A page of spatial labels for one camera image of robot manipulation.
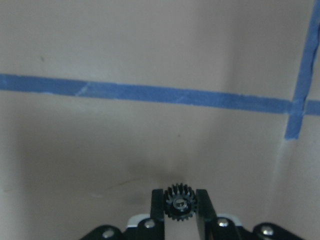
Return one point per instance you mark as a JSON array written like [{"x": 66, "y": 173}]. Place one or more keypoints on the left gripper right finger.
[{"x": 205, "y": 215}]

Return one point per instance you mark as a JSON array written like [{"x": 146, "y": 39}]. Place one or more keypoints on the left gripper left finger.
[{"x": 157, "y": 214}]

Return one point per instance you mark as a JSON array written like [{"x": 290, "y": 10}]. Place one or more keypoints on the black bearing gear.
[{"x": 180, "y": 202}]

